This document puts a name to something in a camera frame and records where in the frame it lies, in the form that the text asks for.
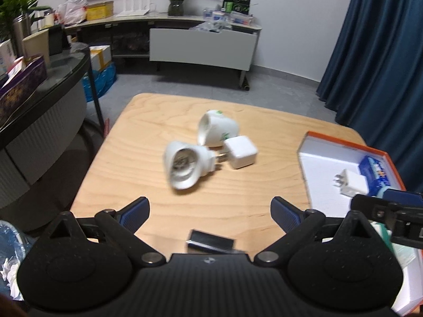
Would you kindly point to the yellow cardboard box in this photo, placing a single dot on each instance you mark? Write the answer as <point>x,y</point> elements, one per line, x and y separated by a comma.
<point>99,11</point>

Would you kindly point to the blue card box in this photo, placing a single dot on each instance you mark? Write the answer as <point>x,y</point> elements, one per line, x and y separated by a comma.
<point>375,175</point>

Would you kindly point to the white tv console cabinet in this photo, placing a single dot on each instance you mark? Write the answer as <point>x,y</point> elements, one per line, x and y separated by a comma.
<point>227,42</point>

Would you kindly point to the blue plastic bag on floor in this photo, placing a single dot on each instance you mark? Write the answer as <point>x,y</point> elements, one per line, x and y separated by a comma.
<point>103,82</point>

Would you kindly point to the black usb charger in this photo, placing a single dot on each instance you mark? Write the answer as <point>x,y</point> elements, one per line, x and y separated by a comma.
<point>203,242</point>

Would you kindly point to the white plastic bag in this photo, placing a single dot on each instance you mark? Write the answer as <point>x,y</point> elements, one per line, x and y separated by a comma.
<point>72,12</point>

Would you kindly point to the white yellow box on floor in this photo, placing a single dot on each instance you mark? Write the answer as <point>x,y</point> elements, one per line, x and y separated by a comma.
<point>100,57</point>

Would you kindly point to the dark glass-top side table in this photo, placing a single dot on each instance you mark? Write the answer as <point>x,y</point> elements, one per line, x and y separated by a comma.
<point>48,145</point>

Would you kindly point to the dark blue curtain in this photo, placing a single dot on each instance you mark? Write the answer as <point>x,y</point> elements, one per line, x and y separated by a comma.
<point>373,81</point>

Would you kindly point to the white round plug-in diffuser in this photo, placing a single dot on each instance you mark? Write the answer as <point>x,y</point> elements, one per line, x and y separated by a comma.
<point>185,164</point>

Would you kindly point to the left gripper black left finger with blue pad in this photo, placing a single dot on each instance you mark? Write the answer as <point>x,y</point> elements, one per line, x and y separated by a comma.
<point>120,226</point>

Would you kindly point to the black green product box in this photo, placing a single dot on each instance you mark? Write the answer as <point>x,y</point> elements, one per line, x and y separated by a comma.
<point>239,6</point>

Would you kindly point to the white router with antennas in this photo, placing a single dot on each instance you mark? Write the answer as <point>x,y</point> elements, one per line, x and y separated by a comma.
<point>135,8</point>

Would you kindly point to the white square charger on table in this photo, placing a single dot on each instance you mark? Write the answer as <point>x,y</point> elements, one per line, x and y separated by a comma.
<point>241,151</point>

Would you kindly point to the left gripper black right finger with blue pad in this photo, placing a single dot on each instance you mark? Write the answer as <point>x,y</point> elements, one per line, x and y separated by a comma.
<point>300,228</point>

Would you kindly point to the white charger in box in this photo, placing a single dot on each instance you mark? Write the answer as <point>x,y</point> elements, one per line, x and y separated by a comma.
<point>351,184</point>

